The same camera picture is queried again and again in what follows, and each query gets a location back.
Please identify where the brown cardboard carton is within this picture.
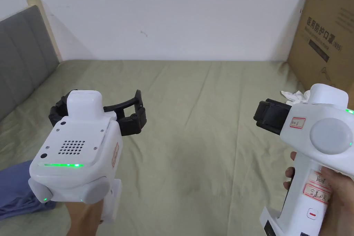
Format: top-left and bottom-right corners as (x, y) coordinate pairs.
(287, 0), (354, 96)

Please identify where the blue garment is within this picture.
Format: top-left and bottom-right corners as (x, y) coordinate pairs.
(0, 160), (58, 215)

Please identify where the person's left hand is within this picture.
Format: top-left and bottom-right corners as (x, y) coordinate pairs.
(64, 191), (112, 221)

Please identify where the person's left forearm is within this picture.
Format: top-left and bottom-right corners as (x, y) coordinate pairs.
(68, 219), (105, 236)

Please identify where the white crumpled cloth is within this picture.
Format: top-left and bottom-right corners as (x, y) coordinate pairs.
(280, 89), (312, 106)

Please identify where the grey padded headboard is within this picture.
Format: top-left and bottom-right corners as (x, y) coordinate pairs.
(0, 0), (63, 123)

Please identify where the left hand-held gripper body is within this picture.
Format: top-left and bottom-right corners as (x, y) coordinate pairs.
(28, 89), (124, 224)

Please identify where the bed with pale green sheet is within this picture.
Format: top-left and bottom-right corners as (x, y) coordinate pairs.
(0, 59), (354, 236)

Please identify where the person's right hand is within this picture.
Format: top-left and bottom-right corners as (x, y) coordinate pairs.
(283, 151), (354, 236)

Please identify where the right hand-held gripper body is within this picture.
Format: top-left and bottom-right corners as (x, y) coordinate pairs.
(260, 83), (354, 236)

